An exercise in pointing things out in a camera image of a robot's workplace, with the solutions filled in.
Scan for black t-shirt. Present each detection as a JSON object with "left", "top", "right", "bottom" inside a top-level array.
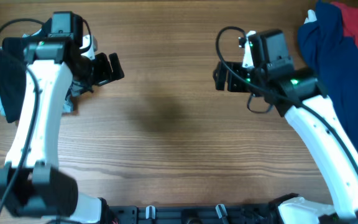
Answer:
[{"left": 0, "top": 26, "right": 52, "bottom": 124}]

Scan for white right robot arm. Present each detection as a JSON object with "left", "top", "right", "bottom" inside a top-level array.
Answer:
[{"left": 213, "top": 62, "right": 358, "bottom": 223}]

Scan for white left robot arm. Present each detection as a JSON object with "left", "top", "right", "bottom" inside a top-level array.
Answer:
[{"left": 0, "top": 35, "right": 123, "bottom": 223}]

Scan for folded light blue jeans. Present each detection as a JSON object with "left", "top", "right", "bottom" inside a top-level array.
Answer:
[{"left": 0, "top": 29, "right": 76, "bottom": 118}]

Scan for white garment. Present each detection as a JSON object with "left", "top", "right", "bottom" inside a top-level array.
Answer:
[{"left": 304, "top": 9, "right": 317, "bottom": 24}]

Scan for navy blue garment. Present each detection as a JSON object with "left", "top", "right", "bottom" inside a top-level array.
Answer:
[{"left": 298, "top": 2, "right": 358, "bottom": 152}]

